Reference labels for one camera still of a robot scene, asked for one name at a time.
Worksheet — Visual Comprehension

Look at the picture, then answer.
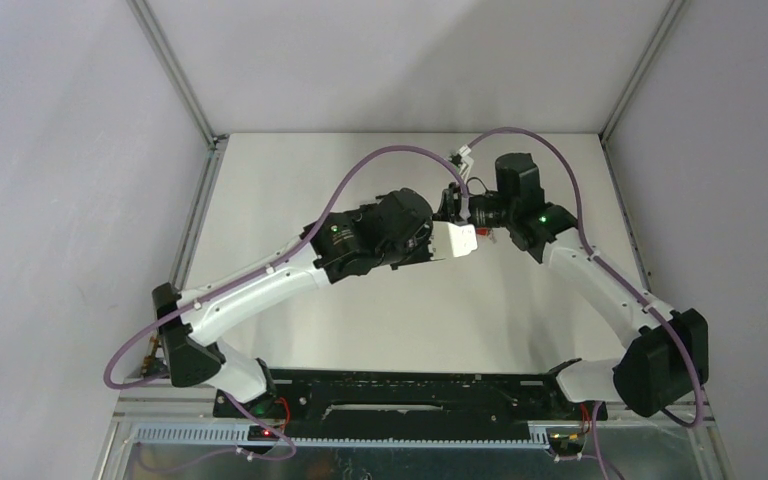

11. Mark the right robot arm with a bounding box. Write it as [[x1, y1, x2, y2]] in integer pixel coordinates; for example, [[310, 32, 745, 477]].
[[435, 153, 709, 418]]

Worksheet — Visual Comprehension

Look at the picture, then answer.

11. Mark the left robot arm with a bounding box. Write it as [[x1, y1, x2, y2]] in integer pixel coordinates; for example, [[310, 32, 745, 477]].
[[160, 188, 477, 417]]

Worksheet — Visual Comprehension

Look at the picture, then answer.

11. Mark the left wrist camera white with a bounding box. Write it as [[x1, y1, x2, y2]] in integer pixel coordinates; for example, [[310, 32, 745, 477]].
[[428, 221, 478, 261]]

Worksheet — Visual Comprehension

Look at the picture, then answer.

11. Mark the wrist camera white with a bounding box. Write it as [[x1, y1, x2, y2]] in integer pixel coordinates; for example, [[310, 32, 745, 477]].
[[428, 221, 478, 261], [449, 144, 474, 181]]

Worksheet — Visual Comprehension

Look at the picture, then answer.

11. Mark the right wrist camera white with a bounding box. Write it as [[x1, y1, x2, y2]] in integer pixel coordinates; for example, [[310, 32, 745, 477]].
[[449, 144, 474, 181]]

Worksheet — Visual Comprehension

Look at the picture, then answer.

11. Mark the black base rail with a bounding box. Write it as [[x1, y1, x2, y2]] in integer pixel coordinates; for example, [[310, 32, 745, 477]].
[[249, 368, 595, 444]]

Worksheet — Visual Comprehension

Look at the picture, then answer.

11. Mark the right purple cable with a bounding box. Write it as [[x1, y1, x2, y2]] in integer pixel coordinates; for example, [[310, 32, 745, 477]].
[[463, 127, 707, 480]]

